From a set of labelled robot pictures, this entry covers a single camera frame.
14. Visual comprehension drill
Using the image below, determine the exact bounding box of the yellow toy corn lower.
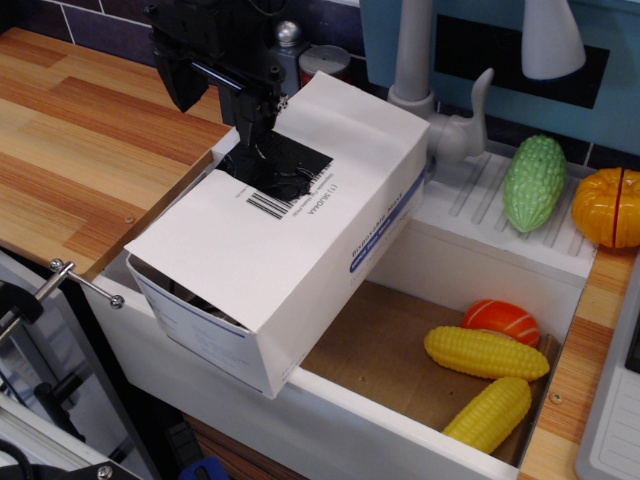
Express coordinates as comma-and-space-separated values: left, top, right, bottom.
442, 377, 532, 454

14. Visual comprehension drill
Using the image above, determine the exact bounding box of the white toy sink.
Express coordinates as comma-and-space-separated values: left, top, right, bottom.
87, 143, 597, 479

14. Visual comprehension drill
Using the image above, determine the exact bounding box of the yellow toy corn upper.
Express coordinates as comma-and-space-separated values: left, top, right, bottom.
424, 326, 550, 382

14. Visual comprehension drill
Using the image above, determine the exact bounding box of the yellow toy corn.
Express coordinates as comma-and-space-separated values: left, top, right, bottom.
442, 377, 532, 454
424, 326, 550, 382

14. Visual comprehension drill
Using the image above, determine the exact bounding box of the red toy can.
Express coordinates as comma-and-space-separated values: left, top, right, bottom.
298, 45, 351, 87

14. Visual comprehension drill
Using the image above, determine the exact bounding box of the orange toy salmon piece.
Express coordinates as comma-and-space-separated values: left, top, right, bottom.
461, 299, 540, 348

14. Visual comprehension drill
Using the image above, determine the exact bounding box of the blue clamp handle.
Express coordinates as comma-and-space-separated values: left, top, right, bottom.
178, 457, 228, 480

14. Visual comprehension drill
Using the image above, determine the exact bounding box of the grey toy faucet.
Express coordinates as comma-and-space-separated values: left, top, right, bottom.
387, 0, 496, 167

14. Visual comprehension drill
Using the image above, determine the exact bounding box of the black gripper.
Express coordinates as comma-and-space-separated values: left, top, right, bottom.
144, 0, 291, 182

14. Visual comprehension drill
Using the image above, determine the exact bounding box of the white cardboard mask box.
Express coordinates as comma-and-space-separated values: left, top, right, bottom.
127, 73, 429, 398

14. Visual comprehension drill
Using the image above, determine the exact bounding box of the grey appliance at right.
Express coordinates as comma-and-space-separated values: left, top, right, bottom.
575, 263, 639, 479

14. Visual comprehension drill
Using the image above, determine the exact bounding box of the orange toy pumpkin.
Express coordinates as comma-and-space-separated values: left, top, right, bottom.
572, 167, 639, 248

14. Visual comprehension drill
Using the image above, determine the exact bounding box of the green toy bitter gourd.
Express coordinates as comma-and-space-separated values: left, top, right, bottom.
503, 135, 567, 233

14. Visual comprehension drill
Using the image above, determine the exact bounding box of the blue toy panel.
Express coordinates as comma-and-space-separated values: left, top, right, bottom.
360, 1, 639, 154

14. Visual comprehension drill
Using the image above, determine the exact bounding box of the grey bottle silver cap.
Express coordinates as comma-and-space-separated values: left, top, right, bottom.
271, 20, 311, 99

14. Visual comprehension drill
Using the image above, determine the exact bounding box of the white cone lamp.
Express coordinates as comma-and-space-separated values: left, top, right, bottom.
521, 0, 587, 81

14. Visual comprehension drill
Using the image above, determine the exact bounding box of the metal black clamp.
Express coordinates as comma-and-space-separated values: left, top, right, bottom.
1, 263, 133, 462

